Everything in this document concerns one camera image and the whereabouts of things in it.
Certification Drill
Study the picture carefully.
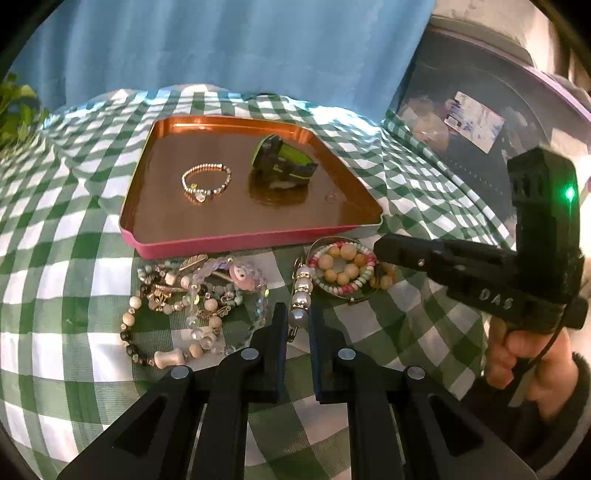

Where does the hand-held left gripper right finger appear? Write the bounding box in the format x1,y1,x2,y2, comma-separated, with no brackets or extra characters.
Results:
308,305,528,480

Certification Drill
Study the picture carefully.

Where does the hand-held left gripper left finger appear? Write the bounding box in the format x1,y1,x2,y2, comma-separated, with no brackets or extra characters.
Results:
58,302,290,480

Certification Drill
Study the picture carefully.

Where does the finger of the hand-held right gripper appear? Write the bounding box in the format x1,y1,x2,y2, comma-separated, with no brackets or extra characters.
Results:
373,233,455,283

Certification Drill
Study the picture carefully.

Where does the clear crystal bead bracelet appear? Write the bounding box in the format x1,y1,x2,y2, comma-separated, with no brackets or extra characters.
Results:
184,256,271,357

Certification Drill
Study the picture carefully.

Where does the white pearl bracelet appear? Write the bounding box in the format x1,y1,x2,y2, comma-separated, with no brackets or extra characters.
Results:
288,257,318,343

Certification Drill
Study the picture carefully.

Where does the pink green small-bead bracelet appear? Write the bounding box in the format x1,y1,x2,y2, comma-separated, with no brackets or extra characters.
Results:
308,241,378,295

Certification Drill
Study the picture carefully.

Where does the thin bronze bangle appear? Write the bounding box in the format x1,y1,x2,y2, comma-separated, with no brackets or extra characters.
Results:
305,236,385,306

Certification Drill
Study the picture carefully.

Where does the copper and pink metal tray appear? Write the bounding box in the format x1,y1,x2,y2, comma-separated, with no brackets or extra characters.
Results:
119,115,385,260

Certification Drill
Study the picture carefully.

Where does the person's right hand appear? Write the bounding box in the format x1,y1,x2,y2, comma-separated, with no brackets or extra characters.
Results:
486,318,579,422

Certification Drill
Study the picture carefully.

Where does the grey bin with lilac rim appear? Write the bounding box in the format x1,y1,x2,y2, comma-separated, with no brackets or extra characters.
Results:
382,13,591,243

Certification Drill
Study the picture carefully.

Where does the white paper label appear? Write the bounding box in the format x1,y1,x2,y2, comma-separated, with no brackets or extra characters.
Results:
443,91,507,153

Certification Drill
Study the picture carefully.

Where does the green and black wristband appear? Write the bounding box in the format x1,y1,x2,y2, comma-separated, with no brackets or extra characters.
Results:
249,134,320,186

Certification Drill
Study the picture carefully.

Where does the green white checked tablecloth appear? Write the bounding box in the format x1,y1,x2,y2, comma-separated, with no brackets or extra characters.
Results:
0,85,525,480

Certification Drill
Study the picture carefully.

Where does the blue curtain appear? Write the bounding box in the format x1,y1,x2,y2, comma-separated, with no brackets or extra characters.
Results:
8,0,437,121

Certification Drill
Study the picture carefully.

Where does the green plant in red pot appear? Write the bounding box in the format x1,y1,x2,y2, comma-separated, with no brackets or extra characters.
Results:
0,73,51,149

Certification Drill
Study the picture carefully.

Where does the pink stone bracelet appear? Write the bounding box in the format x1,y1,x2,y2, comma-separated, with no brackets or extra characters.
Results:
203,261,267,295

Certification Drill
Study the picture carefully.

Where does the butterfly charm bracelet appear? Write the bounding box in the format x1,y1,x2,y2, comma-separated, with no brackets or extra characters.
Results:
148,286,242,325

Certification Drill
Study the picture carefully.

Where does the feather charm bracelet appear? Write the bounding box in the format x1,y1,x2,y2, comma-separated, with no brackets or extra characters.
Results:
137,255,209,296

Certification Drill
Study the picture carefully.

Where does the dark bead bracelet, wooden spool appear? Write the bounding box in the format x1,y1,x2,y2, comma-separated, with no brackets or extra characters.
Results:
120,295,209,371

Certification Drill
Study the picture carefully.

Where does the silver bead bracelet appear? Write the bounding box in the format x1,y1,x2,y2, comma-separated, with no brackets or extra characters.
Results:
181,162,233,204

